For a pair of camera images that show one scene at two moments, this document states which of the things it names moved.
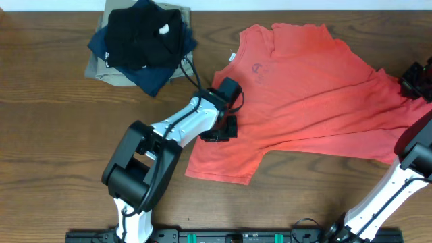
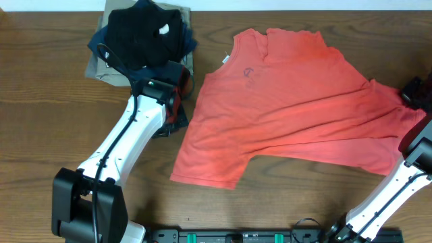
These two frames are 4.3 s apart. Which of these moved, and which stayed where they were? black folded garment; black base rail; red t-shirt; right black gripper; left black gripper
Moved: red t-shirt; left black gripper; right black gripper
Stayed: black base rail; black folded garment
